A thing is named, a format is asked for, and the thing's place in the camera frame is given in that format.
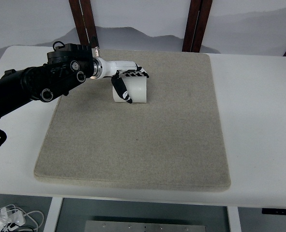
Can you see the black desk control panel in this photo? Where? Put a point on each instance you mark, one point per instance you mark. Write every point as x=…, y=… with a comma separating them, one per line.
x=274, y=211

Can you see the dark wooden screen frame left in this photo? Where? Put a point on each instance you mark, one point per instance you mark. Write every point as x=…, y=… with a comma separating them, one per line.
x=84, y=22

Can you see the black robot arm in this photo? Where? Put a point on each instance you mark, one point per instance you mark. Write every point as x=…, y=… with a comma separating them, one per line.
x=68, y=66

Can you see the white ribbed cup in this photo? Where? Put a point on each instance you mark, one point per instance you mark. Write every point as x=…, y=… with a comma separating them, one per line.
x=136, y=87

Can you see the beige felt mat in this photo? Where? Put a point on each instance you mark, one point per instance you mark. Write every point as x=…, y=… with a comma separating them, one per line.
x=174, y=141

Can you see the dark wooden screen frame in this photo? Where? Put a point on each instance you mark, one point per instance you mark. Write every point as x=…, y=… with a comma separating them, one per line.
x=84, y=22
x=199, y=11

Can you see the white robotic hand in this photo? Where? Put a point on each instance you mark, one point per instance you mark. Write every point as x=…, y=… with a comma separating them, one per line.
x=104, y=68

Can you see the grey metal plate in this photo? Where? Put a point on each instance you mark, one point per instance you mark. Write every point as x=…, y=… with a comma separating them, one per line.
x=117, y=226

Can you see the dark wooden screen frame right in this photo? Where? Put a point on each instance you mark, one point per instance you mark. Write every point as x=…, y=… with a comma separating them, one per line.
x=199, y=11

